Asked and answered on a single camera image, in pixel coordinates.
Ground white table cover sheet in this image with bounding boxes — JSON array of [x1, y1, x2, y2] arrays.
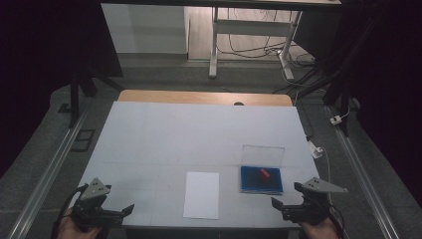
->
[[68, 101, 321, 231]]

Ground white desk frame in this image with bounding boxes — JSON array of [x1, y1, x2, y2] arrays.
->
[[208, 6, 304, 82]]

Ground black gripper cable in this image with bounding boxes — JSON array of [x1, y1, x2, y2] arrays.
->
[[56, 182, 90, 233], [327, 200, 347, 239]]

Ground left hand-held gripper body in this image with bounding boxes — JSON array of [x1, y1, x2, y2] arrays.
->
[[71, 177, 112, 231]]

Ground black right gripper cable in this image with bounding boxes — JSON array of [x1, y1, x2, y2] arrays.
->
[[327, 200, 347, 239]]

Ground person's left hand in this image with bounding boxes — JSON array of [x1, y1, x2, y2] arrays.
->
[[55, 206, 105, 239]]

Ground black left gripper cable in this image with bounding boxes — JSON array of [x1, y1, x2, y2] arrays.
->
[[56, 182, 90, 233]]

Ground white cabinet panel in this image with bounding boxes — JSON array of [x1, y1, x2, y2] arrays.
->
[[101, 3, 191, 56]]

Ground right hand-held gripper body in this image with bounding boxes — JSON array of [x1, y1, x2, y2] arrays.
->
[[294, 176, 349, 227]]

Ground blue ink pad box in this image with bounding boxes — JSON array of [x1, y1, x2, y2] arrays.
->
[[239, 144, 286, 195]]

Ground aluminium floor rail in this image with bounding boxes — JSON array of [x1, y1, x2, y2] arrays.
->
[[324, 105, 401, 239], [6, 99, 93, 239]]

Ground person's right hand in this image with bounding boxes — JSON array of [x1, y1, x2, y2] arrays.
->
[[298, 216, 340, 239]]

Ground black floor frame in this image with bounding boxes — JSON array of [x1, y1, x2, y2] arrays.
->
[[71, 128, 98, 153]]

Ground black metal stand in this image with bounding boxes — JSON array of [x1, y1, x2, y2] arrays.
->
[[67, 66, 124, 129], [298, 13, 356, 137]]

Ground white plug with cable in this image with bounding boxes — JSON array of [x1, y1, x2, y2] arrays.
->
[[308, 139, 332, 200]]

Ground wooden table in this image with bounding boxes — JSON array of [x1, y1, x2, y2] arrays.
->
[[117, 89, 295, 108]]

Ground black floor cables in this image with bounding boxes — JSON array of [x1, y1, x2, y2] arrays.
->
[[217, 8, 327, 96]]

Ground white paper sheet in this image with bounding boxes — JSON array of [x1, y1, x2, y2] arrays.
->
[[182, 170, 220, 220]]

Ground dark curtain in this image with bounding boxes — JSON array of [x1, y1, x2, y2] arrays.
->
[[0, 0, 124, 178], [293, 0, 422, 208]]

